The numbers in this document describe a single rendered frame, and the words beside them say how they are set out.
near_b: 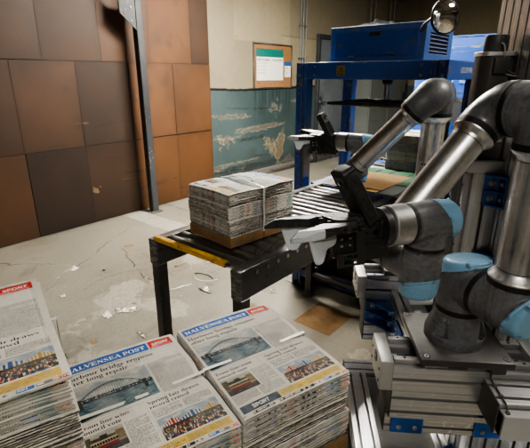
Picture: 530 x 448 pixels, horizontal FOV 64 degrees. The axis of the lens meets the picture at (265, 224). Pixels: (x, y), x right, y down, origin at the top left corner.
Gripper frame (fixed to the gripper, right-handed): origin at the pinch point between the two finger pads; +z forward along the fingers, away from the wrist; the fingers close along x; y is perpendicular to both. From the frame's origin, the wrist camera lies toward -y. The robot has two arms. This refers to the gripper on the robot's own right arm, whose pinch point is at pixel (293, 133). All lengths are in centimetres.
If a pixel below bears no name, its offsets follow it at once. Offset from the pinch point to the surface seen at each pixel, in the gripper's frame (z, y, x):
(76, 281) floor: 186, 123, -7
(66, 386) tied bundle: -33, 0, -139
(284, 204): 1.2, 29.7, -10.4
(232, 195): 9.3, 15.9, -36.8
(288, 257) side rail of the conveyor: -11, 43, -30
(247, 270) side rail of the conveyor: -6, 37, -54
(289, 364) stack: -46, 28, -96
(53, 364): -30, -2, -138
